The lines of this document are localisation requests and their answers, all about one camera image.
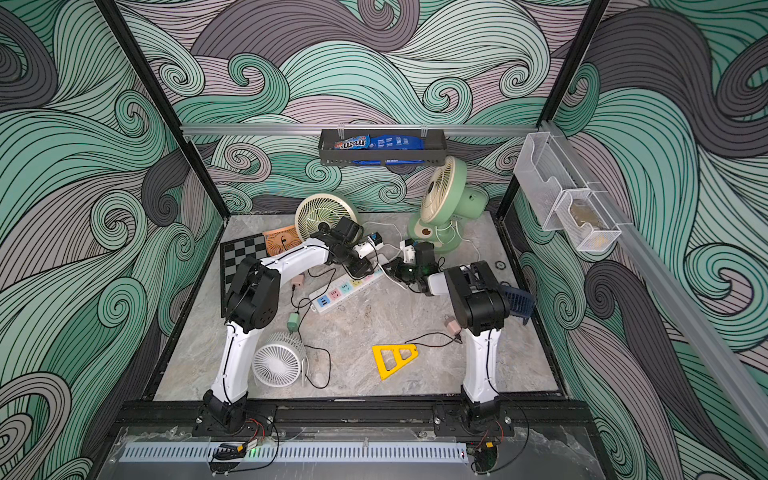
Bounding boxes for black fan usb cable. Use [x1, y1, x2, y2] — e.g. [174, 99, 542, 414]
[280, 236, 338, 307]

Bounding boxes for white multicolour power strip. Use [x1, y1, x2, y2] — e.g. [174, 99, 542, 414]
[310, 271, 383, 314]

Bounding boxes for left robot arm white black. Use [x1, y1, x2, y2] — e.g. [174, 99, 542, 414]
[203, 217, 371, 424]

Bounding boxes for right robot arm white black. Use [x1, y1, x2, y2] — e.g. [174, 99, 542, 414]
[383, 242, 510, 407]

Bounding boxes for cream green round fan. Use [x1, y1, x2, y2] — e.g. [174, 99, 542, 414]
[294, 193, 359, 241]

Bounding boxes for white round desk fan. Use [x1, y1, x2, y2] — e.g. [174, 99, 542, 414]
[251, 330, 307, 388]

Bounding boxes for green usb charger adapter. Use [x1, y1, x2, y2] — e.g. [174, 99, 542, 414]
[287, 312, 301, 333]

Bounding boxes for yellow triangle ruler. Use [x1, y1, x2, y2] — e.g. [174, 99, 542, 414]
[371, 344, 419, 381]

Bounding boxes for blue candy packet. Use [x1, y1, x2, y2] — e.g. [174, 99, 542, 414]
[333, 135, 424, 151]

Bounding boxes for black grey chessboard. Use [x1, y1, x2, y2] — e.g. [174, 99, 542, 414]
[219, 233, 268, 307]

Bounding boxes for black cable of white fan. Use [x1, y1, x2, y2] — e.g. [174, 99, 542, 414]
[296, 299, 333, 390]

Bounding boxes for black cable of blue fan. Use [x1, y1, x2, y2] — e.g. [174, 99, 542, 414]
[403, 331, 464, 350]

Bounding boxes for green pedestal desk fan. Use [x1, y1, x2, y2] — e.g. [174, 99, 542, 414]
[408, 156, 489, 253]

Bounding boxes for black wall shelf tray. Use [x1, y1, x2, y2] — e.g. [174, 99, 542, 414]
[318, 126, 447, 166]

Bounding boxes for clear plastic wall bin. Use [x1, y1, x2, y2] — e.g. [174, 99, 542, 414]
[514, 132, 620, 254]

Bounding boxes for white perforated cable duct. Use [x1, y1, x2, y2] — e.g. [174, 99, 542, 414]
[117, 441, 469, 465]

